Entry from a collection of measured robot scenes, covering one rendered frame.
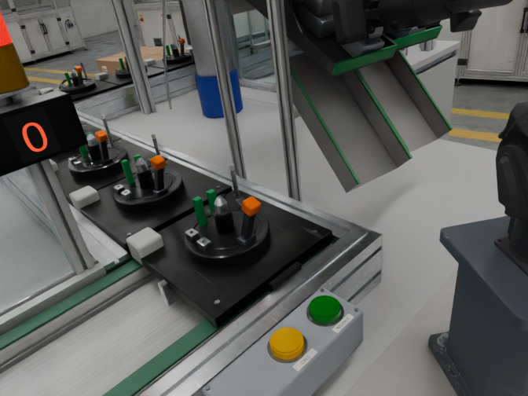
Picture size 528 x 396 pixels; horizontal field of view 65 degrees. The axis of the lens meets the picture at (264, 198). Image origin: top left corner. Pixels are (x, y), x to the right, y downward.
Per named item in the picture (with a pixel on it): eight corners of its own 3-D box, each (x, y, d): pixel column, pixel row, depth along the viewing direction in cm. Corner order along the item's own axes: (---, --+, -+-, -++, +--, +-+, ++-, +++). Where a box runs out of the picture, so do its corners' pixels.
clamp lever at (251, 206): (255, 236, 63) (262, 203, 58) (245, 243, 62) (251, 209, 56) (240, 221, 65) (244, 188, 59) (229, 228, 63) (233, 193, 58)
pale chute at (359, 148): (398, 167, 78) (412, 157, 74) (346, 193, 72) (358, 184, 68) (323, 47, 83) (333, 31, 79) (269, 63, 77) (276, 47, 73)
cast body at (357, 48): (379, 58, 68) (394, 17, 62) (357, 63, 66) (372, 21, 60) (350, 31, 72) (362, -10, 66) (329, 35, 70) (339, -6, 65)
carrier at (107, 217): (233, 194, 84) (222, 137, 78) (127, 254, 71) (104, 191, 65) (170, 165, 101) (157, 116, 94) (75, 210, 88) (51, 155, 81)
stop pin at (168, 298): (175, 302, 63) (168, 282, 61) (168, 306, 62) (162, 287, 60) (170, 298, 64) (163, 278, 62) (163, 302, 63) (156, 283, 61)
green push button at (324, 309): (347, 315, 53) (346, 303, 52) (328, 334, 51) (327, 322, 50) (323, 300, 56) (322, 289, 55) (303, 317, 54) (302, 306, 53)
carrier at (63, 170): (170, 165, 101) (156, 115, 95) (74, 209, 88) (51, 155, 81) (124, 144, 117) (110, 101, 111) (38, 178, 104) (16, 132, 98)
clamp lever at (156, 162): (166, 188, 80) (166, 159, 75) (158, 193, 79) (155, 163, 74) (156, 178, 82) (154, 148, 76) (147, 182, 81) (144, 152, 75)
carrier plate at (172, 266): (332, 240, 67) (332, 229, 66) (217, 329, 54) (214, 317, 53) (238, 196, 83) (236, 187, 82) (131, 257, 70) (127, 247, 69)
